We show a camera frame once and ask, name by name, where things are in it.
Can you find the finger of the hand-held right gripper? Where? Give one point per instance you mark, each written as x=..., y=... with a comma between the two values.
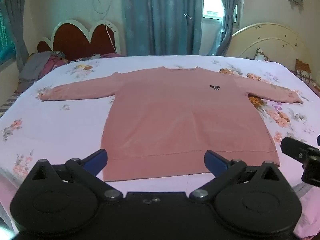
x=312, y=171
x=295, y=148

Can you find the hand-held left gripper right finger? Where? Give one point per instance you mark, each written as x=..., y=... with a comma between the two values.
x=215, y=161

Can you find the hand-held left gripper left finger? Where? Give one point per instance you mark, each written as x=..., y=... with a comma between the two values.
x=96, y=159

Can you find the pink long-sleeve sweater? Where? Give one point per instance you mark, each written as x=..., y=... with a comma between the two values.
x=175, y=117

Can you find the pile of grey pink clothes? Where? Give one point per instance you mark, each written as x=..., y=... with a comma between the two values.
x=40, y=65

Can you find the floral white bed sheet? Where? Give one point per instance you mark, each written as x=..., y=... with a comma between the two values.
x=62, y=130

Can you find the orange patterned pillow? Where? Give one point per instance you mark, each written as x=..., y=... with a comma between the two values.
x=303, y=68

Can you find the striped folded cloth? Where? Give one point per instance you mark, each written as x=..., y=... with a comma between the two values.
x=86, y=58

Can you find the purple pink pillow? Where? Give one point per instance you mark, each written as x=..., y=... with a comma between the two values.
x=110, y=55

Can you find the cream curved headboard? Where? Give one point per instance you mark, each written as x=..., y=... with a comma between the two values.
x=270, y=40

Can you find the red headboard with white trim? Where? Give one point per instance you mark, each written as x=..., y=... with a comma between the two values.
x=75, y=42

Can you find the tied blue curtain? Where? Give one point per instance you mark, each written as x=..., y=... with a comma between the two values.
x=228, y=17

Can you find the wide blue curtain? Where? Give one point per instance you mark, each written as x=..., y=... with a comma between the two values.
x=162, y=17

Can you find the grey-blue side curtain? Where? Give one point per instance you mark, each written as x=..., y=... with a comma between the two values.
x=15, y=25

